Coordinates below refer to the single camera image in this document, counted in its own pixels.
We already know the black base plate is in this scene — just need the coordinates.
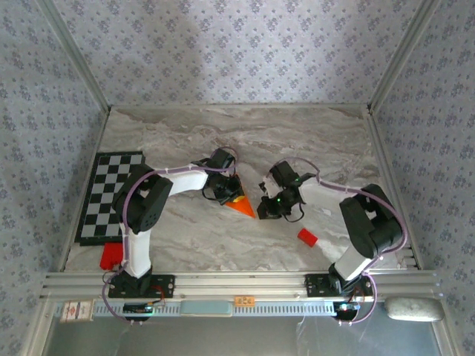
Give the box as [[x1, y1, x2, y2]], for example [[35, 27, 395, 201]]
[[304, 273, 373, 299], [108, 274, 175, 300]]

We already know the red studded brick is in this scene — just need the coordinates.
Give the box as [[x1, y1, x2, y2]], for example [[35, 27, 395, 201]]
[[99, 243, 124, 270]]

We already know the left circuit board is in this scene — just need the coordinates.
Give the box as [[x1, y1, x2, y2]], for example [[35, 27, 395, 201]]
[[123, 302, 154, 316]]

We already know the black grey checkerboard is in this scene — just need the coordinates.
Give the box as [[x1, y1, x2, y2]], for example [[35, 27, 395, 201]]
[[73, 150, 146, 246]]

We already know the blue-grey duct cover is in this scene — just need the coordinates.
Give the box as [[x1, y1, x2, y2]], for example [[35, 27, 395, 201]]
[[180, 300, 233, 317]]

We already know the small red block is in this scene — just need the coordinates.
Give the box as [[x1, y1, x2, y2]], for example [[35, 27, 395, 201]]
[[296, 228, 319, 248]]

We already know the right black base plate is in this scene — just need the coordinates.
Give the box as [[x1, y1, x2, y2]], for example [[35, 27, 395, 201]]
[[304, 273, 373, 299]]

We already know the red white sticker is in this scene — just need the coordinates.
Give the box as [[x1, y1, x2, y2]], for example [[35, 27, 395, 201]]
[[60, 300, 94, 323]]

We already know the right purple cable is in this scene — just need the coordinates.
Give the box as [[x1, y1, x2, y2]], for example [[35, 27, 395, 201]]
[[272, 158, 409, 327]]

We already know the aluminium mounting rail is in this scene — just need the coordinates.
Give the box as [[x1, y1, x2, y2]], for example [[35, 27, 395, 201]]
[[39, 270, 442, 300]]

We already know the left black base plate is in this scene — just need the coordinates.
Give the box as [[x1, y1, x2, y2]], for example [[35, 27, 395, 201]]
[[108, 274, 175, 300]]

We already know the grey metal sheet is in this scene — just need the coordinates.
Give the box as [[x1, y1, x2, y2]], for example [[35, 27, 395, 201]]
[[44, 317, 446, 356]]

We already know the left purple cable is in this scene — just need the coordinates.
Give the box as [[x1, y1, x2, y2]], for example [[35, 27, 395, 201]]
[[102, 147, 238, 327]]

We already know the grey slotted cable duct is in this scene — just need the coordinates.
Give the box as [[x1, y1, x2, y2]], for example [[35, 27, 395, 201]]
[[55, 300, 359, 318]]

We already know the purple cable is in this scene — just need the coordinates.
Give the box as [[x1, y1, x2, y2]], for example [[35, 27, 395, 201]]
[[272, 158, 409, 327], [102, 147, 238, 327]]

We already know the aluminium side rail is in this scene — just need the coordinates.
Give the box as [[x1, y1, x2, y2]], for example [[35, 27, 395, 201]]
[[365, 109, 424, 270], [57, 110, 112, 271]]

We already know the aluminium frame post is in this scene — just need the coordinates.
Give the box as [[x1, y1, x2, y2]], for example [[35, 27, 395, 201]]
[[36, 0, 112, 112], [367, 0, 442, 112]]

